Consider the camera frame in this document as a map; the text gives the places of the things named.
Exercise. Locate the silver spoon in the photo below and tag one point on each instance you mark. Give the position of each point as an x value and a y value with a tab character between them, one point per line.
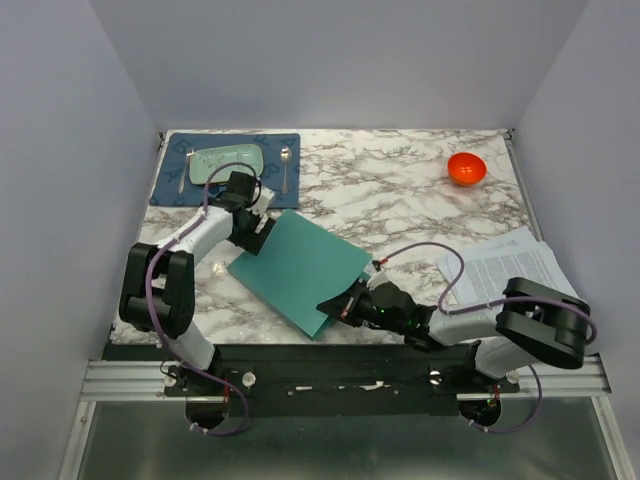
286	158

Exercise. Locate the teal folder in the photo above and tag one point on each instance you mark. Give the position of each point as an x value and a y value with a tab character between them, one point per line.
300	266

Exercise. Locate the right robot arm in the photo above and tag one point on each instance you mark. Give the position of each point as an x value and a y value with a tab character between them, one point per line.
529	324

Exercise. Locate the orange bowl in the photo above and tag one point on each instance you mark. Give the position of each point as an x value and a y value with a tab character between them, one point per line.
466	169

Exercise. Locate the black mounting base rail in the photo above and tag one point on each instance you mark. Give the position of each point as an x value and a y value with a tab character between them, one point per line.
308	380

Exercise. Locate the aluminium frame rail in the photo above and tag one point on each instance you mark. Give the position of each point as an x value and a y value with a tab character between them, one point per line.
126	429

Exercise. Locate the white printed paper stack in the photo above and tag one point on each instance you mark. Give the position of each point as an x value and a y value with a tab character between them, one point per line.
489	265

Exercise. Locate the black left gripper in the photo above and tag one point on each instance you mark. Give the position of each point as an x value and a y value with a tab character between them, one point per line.
254	243

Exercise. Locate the silver fork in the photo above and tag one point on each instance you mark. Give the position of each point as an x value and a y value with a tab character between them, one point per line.
183	172

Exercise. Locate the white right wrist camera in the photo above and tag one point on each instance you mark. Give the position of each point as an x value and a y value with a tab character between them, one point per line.
376	272

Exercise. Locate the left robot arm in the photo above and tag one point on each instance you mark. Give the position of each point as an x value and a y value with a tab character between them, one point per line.
158	292

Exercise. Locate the light green plate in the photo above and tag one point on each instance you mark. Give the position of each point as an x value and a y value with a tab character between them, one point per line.
243	157

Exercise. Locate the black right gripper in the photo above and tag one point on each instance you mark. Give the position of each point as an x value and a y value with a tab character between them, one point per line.
339	305

